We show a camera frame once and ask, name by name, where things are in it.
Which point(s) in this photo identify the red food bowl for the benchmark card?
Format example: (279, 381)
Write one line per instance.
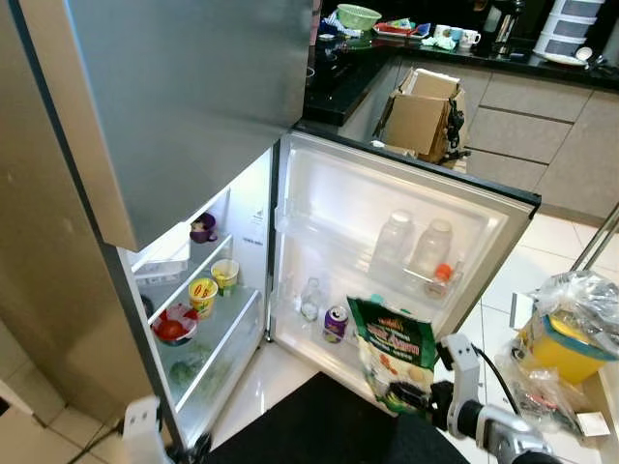
(175, 327)

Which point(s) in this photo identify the pink bottle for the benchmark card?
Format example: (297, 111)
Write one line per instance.
(315, 17)

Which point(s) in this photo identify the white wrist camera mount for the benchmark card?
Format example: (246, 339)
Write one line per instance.
(143, 430)
(462, 367)

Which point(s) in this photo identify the white fridge tray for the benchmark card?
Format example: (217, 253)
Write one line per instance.
(160, 263)

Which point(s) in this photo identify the brown cardboard box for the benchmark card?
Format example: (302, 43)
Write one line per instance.
(418, 121)

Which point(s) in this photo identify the silver freezer door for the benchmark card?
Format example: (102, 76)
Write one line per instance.
(184, 97)

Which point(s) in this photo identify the black robot torso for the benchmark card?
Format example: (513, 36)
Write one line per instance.
(319, 430)

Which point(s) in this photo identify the yellow noodle cup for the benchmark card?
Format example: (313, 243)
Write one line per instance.
(203, 298)

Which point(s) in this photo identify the clear plastic bag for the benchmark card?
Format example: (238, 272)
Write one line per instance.
(580, 295)

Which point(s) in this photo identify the white drawer tower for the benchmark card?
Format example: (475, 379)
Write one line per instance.
(571, 27)

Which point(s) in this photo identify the yellow bin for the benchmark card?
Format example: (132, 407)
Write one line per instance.
(566, 358)

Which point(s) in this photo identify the orange capped bottle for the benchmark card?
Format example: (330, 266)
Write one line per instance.
(439, 280)

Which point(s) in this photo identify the white mug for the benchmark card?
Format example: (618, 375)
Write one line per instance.
(468, 38)

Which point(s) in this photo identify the black kitchen counter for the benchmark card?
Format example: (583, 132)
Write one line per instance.
(334, 92)

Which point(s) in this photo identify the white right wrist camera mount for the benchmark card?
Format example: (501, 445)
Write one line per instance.
(462, 367)

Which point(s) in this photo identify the white plate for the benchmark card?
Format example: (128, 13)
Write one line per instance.
(566, 58)

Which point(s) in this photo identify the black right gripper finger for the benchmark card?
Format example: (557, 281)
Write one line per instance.
(411, 398)

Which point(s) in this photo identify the small clear glass bottle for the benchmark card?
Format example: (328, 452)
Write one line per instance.
(309, 302)

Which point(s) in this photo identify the red tray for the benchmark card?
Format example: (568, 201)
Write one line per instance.
(398, 30)

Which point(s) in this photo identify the purple drink can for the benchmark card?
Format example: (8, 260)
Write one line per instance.
(336, 325)

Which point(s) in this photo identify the green leafy vegetables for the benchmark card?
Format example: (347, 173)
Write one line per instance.
(193, 369)

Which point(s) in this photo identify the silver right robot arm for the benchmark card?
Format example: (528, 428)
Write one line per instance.
(513, 440)

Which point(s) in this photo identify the purple cup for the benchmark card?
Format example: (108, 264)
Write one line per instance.
(202, 229)

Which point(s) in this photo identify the green bowl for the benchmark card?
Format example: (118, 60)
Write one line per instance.
(359, 16)

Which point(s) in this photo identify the dark bowl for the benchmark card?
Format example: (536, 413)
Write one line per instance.
(146, 307)

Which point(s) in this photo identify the silver fridge body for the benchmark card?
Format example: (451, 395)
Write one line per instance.
(58, 251)

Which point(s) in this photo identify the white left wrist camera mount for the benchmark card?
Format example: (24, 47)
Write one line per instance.
(143, 430)

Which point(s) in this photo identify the metal rail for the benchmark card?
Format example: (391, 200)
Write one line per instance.
(595, 242)

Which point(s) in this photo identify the green yellow cup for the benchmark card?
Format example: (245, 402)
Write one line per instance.
(225, 276)

